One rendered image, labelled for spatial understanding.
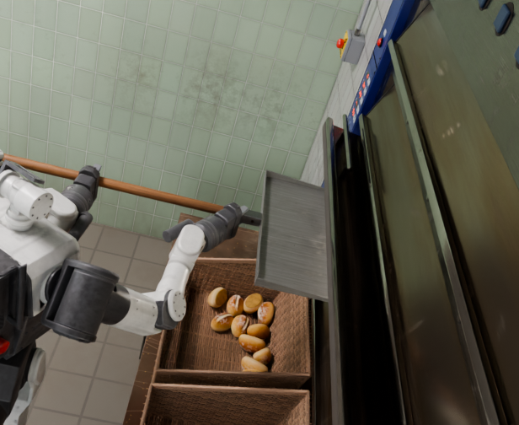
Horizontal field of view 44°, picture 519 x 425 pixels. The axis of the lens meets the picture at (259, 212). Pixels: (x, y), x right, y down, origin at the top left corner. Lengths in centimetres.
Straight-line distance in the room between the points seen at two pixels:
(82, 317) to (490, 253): 78
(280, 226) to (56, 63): 165
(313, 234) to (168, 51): 139
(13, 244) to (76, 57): 190
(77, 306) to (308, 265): 79
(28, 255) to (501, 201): 92
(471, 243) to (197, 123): 222
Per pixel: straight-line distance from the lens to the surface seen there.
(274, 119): 318
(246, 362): 230
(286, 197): 213
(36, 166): 200
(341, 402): 126
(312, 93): 311
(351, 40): 264
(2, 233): 145
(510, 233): 113
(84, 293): 134
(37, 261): 139
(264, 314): 248
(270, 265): 184
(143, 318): 148
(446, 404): 120
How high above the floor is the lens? 236
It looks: 35 degrees down
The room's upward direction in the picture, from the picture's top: 18 degrees clockwise
